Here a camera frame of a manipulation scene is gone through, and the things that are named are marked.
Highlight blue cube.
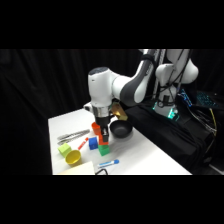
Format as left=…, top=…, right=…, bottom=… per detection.
left=88, top=136, right=100, bottom=151

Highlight lime green cube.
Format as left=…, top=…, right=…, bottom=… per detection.
left=57, top=143, right=73, bottom=158

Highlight yellow plastic bowl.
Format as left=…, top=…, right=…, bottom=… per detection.
left=65, top=149, right=83, bottom=166

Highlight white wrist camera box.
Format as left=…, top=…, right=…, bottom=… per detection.
left=82, top=102, right=95, bottom=113

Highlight orange plastic cup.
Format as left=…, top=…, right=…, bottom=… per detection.
left=91, top=121, right=102, bottom=136

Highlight yellow cable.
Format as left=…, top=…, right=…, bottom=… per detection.
left=208, top=107, right=218, bottom=137

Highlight blue and white marker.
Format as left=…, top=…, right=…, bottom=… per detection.
left=97, top=158, right=120, bottom=169

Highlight black cloth covered stand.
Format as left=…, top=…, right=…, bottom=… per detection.
left=122, top=99, right=216, bottom=175

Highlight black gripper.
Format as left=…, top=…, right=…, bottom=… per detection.
left=94, top=115, right=112, bottom=143

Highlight tan wrist mount block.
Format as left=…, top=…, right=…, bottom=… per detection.
left=110, top=102, right=130, bottom=122

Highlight red and white marker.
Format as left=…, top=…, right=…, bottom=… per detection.
left=77, top=136, right=90, bottom=151

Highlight backlit keyboard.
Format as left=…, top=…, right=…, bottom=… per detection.
left=195, top=90, right=222, bottom=108

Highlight black clip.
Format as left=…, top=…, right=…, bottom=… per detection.
left=94, top=168, right=110, bottom=176

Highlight black bowl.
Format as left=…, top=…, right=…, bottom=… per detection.
left=109, top=119, right=134, bottom=139

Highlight black curtain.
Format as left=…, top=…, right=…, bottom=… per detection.
left=0, top=49, right=224, bottom=176

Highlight silver metal tongs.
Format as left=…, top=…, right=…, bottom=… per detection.
left=56, top=129, right=91, bottom=146

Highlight green base light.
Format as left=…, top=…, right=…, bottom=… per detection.
left=167, top=108, right=180, bottom=122

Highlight blue cable bundle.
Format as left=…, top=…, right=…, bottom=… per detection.
left=177, top=87, right=193, bottom=108

